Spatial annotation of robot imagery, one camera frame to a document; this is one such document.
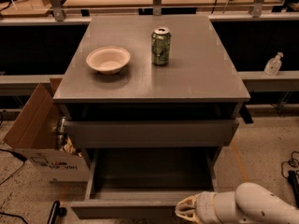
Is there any grey drawer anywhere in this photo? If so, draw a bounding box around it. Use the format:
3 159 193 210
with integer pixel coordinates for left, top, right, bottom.
65 119 239 148
71 147 231 219

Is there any open cardboard box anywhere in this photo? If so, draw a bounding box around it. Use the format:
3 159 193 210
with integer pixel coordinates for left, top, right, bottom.
3 84 90 182

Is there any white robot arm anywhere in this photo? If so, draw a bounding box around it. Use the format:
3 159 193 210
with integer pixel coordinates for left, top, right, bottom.
175 182 299 224

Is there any grey top drawer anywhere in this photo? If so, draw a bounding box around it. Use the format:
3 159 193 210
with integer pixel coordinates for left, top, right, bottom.
65 119 239 148

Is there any grey drawer cabinet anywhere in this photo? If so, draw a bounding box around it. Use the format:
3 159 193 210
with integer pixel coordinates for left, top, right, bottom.
52 14 251 151

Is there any black object bottom left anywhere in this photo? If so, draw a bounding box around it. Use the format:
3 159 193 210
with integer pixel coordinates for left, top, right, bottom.
47 201 67 224

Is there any black cable on right floor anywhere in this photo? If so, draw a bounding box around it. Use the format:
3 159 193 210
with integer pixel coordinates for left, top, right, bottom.
280 150 299 179

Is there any green soda can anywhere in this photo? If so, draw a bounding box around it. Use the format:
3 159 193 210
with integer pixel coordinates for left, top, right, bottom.
151 27 171 65

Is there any black cable on floor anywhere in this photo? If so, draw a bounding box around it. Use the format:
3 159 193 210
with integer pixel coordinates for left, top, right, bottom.
0 148 28 186
280 150 299 179

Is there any beige paper bowl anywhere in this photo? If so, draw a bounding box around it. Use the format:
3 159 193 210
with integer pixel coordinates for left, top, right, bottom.
86 47 131 75

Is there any black cable on left floor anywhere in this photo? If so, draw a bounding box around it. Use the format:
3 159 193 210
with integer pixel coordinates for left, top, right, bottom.
0 148 28 186

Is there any clear sanitizer pump bottle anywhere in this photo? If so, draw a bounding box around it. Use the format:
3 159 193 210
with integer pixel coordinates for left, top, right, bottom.
264 52 283 76

